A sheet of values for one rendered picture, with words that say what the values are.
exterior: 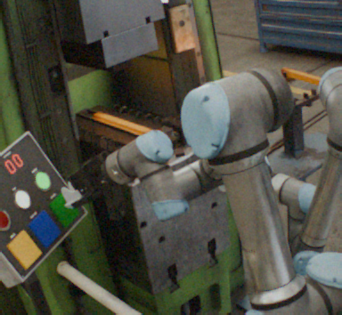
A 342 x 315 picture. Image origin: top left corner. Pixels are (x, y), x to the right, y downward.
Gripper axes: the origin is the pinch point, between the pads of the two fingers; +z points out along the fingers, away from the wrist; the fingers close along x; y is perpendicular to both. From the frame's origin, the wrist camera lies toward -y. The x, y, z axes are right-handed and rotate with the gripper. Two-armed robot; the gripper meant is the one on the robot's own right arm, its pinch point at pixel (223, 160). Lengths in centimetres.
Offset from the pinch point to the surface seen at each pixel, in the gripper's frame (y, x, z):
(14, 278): 4, -69, 4
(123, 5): -45, -3, 31
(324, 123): 100, 217, 120
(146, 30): -34.4, 4.2, 30.7
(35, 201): -7, -51, 15
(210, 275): 60, 11, 25
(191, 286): 60, 1, 25
